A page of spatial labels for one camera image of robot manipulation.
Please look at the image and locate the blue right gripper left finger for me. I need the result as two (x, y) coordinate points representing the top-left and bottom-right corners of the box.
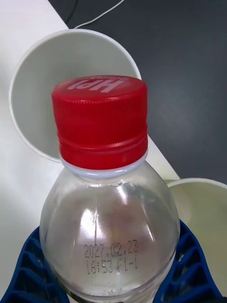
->
(4, 224), (69, 303)

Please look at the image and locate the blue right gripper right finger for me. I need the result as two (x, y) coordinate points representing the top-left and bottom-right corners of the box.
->
(154, 219), (224, 303)

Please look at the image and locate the clear bottle with red cap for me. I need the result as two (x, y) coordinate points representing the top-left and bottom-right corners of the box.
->
(39, 75), (181, 303)

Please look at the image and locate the yellow-green plastic bin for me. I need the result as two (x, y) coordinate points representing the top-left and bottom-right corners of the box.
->
(165, 178), (227, 287)

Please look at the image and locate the grey plastic bin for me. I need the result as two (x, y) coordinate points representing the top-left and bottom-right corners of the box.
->
(9, 28), (142, 164)

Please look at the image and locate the white cable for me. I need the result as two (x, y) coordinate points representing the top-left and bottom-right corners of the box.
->
(75, 0), (125, 29)

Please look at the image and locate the black cable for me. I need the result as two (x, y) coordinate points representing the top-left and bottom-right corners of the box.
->
(65, 0), (79, 25)

